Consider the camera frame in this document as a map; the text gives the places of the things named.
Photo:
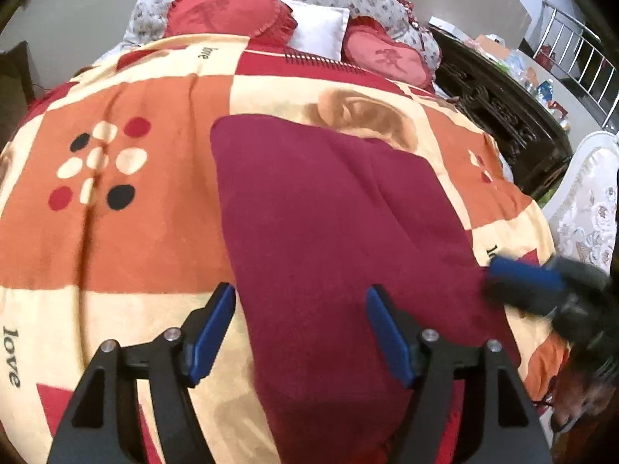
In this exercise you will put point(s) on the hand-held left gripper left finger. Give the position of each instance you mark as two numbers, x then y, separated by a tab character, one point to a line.
213	333

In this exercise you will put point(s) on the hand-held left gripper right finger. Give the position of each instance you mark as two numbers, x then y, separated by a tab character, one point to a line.
389	333

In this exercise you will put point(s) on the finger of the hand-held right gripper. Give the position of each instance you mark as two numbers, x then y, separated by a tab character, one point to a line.
524	273

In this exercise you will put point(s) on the maroon knit garment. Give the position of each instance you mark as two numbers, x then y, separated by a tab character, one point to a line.
314	212

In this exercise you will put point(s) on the white floral upholstered chair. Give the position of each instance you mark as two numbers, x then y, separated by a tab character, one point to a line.
590	212

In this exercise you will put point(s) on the orange dotted printed blanket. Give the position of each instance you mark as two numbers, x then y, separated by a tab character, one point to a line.
145	232

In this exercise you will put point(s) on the dark carved wooden cabinet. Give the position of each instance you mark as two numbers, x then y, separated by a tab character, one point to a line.
498	106

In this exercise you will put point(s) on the assorted bottles and packets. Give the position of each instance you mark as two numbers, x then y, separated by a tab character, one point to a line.
544	89

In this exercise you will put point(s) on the small red heart pillow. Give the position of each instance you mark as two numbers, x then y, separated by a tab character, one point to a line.
387	58

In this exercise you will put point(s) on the metal stair railing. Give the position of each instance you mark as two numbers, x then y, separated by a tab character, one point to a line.
556	11

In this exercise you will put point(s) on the white pillow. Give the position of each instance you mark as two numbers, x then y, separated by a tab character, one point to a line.
319	29

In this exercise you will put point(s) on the large red heart pillow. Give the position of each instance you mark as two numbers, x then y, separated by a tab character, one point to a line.
227	12

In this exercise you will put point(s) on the dark wooden furniture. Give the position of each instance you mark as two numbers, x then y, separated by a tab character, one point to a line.
17	77

